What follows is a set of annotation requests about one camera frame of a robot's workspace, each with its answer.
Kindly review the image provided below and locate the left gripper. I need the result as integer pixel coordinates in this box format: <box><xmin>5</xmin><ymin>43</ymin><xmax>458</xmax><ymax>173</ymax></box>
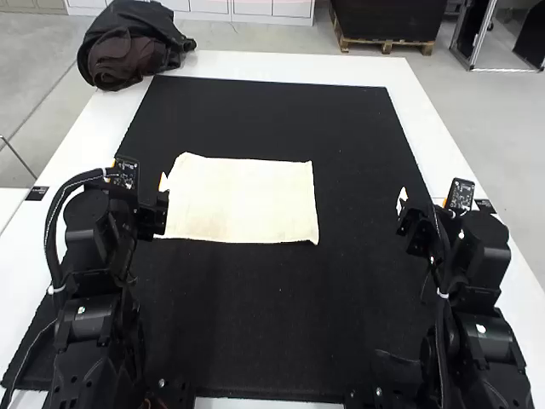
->
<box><xmin>135</xmin><ymin>171</ymin><xmax>171</xmax><ymax>243</ymax></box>

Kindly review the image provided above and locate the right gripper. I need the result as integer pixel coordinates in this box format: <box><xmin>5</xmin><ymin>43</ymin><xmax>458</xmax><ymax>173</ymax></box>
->
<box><xmin>394</xmin><ymin>186</ymin><xmax>440</xmax><ymax>257</ymax></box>

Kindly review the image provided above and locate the pale towel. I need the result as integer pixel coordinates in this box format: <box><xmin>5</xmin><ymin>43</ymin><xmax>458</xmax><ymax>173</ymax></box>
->
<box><xmin>152</xmin><ymin>151</ymin><xmax>321</xmax><ymax>247</ymax></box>

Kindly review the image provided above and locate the dark clothing pile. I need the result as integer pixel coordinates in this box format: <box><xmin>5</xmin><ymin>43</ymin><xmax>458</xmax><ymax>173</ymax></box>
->
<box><xmin>76</xmin><ymin>0</ymin><xmax>198</xmax><ymax>92</ymax></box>

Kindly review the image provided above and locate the wooden pallet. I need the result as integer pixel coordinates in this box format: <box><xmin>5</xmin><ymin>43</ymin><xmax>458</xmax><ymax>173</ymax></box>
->
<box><xmin>328</xmin><ymin>3</ymin><xmax>436</xmax><ymax>57</ymax></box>

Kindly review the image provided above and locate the black mat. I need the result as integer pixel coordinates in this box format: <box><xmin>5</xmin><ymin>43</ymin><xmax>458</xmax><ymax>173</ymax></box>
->
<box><xmin>0</xmin><ymin>74</ymin><xmax>444</xmax><ymax>404</ymax></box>

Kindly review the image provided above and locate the white cupboard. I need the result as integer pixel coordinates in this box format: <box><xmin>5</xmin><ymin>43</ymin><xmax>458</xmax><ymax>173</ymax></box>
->
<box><xmin>62</xmin><ymin>0</ymin><xmax>318</xmax><ymax>27</ymax></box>

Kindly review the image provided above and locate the black load on pallet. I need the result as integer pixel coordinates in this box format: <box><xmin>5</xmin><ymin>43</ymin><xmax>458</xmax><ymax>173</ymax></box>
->
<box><xmin>330</xmin><ymin>0</ymin><xmax>446</xmax><ymax>43</ymax></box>

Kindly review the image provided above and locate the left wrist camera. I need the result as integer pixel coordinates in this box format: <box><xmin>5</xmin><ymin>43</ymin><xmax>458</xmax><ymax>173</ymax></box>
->
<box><xmin>103</xmin><ymin>154</ymin><xmax>140</xmax><ymax>191</ymax></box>

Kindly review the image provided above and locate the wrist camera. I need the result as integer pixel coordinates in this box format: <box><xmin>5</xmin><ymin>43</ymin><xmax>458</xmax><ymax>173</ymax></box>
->
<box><xmin>441</xmin><ymin>176</ymin><xmax>476</xmax><ymax>213</ymax></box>
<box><xmin>103</xmin><ymin>154</ymin><xmax>140</xmax><ymax>191</ymax></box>

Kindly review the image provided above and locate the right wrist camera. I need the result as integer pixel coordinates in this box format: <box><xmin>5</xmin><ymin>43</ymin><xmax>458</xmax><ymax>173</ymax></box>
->
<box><xmin>441</xmin><ymin>176</ymin><xmax>476</xmax><ymax>213</ymax></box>

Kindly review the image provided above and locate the black cable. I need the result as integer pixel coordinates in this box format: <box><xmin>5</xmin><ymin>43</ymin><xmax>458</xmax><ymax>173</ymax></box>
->
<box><xmin>44</xmin><ymin>166</ymin><xmax>108</xmax><ymax>296</ymax></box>

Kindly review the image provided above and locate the aluminium frame cart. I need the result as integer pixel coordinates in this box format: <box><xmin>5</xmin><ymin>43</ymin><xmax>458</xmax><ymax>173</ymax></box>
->
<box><xmin>447</xmin><ymin>0</ymin><xmax>545</xmax><ymax>74</ymax></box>

